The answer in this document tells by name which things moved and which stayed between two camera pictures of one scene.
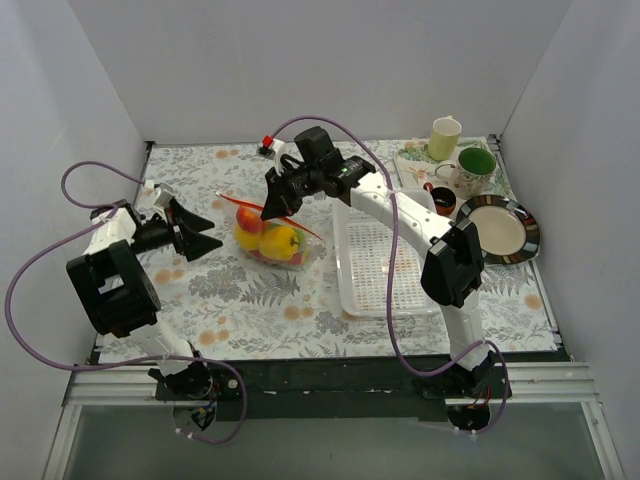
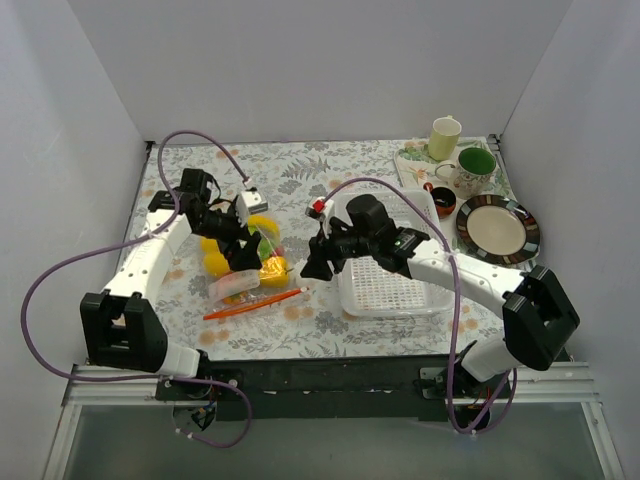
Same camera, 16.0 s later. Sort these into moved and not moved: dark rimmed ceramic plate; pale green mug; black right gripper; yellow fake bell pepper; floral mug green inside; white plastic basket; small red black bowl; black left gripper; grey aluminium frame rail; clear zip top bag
Moved: black right gripper; black left gripper; clear zip top bag; yellow fake bell pepper
Not moved: floral mug green inside; white plastic basket; small red black bowl; grey aluminium frame rail; dark rimmed ceramic plate; pale green mug
